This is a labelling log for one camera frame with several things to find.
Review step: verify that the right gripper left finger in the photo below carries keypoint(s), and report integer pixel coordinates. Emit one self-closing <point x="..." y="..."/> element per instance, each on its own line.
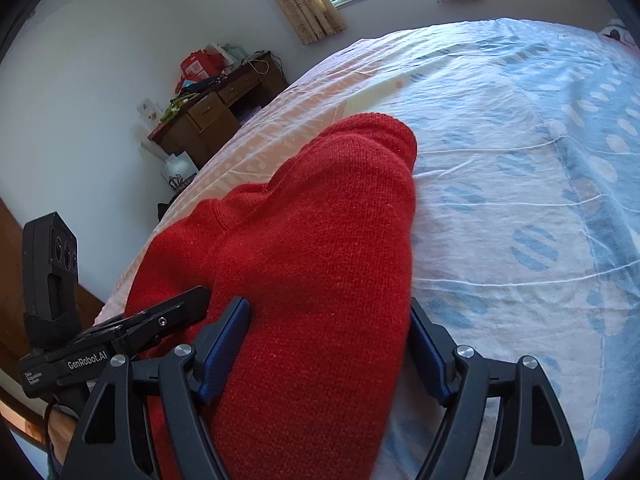
<point x="113" y="438"/>

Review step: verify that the red knitted sweater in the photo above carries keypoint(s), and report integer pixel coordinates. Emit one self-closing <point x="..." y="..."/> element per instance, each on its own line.
<point x="322" y="253"/>

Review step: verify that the white box on desk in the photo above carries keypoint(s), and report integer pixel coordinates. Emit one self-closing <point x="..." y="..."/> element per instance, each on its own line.
<point x="150" y="113"/>

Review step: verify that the grey patterned pillow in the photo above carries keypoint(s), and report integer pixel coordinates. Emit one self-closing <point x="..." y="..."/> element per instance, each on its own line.
<point x="618" y="31"/>

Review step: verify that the brown wooden desk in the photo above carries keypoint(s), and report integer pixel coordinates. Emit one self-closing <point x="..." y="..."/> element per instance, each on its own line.
<point x="209" y="119"/>

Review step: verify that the green items on desk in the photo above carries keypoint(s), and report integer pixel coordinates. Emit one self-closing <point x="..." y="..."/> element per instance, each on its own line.
<point x="176" y="104"/>

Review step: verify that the pink and blue dotted bedspread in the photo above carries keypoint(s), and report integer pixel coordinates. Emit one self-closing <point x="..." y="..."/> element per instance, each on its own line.
<point x="526" y="236"/>

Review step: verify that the black bag on floor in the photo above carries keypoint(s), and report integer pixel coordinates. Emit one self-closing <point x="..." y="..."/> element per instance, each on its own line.
<point x="162" y="208"/>

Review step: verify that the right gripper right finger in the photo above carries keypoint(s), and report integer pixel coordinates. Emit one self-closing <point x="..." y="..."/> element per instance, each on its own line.
<point x="531" y="438"/>

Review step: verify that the red gift bag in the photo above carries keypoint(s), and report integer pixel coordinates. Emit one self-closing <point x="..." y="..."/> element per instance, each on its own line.
<point x="202" y="64"/>

